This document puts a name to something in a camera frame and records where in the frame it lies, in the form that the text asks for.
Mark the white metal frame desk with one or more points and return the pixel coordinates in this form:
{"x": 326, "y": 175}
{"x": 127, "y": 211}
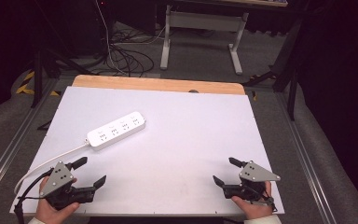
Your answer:
{"x": 205, "y": 20}

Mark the person's left hand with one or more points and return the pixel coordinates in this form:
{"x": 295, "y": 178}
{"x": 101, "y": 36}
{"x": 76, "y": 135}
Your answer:
{"x": 51, "y": 214}

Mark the person's right hand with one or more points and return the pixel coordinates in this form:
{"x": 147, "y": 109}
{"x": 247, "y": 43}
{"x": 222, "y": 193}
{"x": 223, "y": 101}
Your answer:
{"x": 254, "y": 211}

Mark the black metal stand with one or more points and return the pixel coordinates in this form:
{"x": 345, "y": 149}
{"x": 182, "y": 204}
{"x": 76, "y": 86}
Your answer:
{"x": 292, "y": 90}
{"x": 38, "y": 77}

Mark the white power strip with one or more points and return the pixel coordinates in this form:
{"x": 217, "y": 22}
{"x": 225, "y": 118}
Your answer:
{"x": 115, "y": 130}

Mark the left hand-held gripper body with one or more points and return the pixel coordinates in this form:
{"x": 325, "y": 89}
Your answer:
{"x": 57, "y": 179}

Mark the black table knob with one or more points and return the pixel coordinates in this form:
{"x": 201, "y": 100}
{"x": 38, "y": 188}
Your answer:
{"x": 193, "y": 91}

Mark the yellow black hazard tape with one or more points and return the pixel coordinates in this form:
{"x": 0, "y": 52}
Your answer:
{"x": 24, "y": 88}

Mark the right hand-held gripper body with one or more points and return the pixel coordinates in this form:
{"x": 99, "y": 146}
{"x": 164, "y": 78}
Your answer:
{"x": 256, "y": 174}

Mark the white board sheet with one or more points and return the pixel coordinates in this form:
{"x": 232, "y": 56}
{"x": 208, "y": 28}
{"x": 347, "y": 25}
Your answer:
{"x": 174, "y": 140}

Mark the aluminium floor rail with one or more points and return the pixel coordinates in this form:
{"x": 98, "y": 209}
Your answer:
{"x": 304, "y": 161}
{"x": 15, "y": 137}

